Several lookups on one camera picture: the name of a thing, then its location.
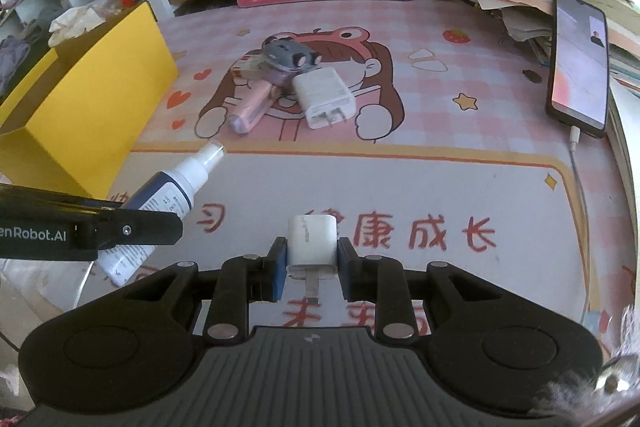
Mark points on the white blue spray bottle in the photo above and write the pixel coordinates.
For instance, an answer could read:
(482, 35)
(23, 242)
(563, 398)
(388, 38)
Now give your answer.
(170, 190)

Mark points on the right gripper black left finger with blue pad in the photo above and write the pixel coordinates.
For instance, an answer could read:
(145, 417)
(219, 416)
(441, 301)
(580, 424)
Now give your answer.
(247, 279)

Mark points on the pink tube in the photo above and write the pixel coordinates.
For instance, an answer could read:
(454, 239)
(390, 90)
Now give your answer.
(253, 105)

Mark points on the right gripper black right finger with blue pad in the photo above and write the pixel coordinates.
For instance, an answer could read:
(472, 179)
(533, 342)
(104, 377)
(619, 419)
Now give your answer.
(382, 281)

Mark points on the tissue pack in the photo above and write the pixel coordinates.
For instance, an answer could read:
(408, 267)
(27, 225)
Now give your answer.
(73, 23)

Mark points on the yellow cardboard box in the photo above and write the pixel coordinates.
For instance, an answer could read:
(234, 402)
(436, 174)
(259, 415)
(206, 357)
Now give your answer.
(70, 123)

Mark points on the small white charger cube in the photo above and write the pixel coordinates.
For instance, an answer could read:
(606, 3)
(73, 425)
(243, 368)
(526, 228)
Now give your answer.
(312, 251)

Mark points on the black smartphone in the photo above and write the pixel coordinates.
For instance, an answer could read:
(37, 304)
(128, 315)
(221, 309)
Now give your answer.
(579, 74)

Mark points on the grey toy car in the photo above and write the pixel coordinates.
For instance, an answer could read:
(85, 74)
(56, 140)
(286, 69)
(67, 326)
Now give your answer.
(287, 55)

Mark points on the pink cartoon desk mat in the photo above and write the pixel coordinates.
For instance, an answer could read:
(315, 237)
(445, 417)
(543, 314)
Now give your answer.
(450, 155)

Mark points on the large white wall charger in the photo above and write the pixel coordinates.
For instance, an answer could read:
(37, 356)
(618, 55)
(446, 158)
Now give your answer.
(324, 98)

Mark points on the small pink white box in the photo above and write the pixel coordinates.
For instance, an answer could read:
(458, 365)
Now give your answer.
(248, 67)

